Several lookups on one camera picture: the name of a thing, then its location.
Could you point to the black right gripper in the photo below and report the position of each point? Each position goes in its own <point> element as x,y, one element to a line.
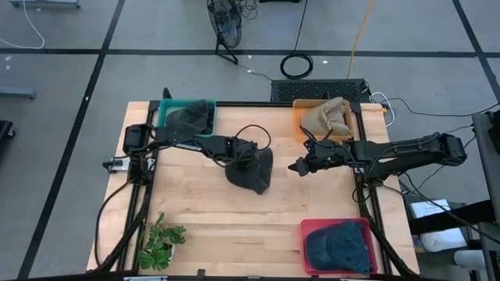
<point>328,156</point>

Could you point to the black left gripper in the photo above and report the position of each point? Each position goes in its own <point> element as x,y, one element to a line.
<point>240,152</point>

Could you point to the dark grey baseball cap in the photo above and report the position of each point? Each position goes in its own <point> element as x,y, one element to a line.
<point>187,119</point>
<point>254,177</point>

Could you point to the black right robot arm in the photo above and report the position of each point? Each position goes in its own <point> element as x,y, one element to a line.
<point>410,152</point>

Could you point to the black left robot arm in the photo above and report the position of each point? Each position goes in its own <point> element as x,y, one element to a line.
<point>187,145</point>

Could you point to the orange plastic bin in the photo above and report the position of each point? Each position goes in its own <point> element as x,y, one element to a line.
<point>297,117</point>

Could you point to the black perforated computer case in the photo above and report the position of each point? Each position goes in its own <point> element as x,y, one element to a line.
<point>312,90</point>

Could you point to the teal plastic bin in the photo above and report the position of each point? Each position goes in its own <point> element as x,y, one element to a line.
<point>166,107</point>

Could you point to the red plastic bin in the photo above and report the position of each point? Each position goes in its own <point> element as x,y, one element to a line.
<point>304,269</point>

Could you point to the green plant in white pot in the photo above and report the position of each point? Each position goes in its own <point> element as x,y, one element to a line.
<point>158,250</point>

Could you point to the black floor fan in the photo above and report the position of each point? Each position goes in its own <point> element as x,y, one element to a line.
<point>228,23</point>

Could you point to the white paper sheet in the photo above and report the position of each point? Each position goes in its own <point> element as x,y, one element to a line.
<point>429,208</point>

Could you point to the white paper roll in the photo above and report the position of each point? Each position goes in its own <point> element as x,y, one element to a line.
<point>441,240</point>

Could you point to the white label strip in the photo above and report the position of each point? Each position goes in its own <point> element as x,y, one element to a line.
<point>144,278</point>

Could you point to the black beam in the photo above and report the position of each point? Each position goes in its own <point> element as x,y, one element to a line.
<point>468,214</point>

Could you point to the grey cylinder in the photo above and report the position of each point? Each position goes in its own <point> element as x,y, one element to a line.
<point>468,259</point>

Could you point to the grey metal floor base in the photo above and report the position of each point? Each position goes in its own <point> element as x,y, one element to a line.
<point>17,93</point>
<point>43,3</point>

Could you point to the black aluminium table frame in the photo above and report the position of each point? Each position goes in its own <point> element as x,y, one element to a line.
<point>250,104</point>

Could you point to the black table-level camera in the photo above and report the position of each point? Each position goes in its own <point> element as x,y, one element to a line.
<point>201,274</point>

